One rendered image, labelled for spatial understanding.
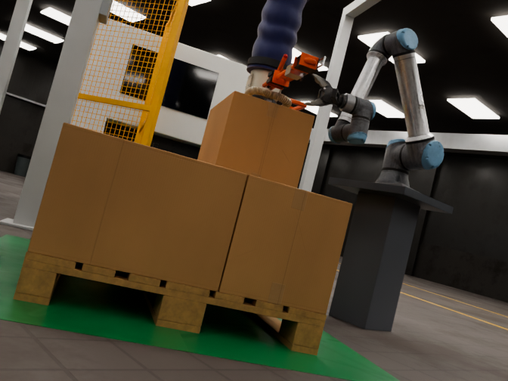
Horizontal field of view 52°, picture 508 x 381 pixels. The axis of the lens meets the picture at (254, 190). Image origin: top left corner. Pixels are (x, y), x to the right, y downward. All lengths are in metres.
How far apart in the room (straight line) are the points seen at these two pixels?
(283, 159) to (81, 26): 1.86
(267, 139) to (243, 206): 0.71
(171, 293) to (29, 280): 0.42
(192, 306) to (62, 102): 2.20
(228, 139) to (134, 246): 0.84
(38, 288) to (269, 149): 1.19
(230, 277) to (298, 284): 0.24
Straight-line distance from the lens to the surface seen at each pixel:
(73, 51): 3.69
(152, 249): 1.68
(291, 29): 2.76
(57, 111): 3.63
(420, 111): 2.87
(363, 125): 2.59
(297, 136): 2.42
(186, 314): 1.73
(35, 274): 1.69
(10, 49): 5.95
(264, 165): 2.36
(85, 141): 1.66
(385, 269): 2.86
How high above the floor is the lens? 0.39
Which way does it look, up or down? 3 degrees up
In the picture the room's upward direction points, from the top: 14 degrees clockwise
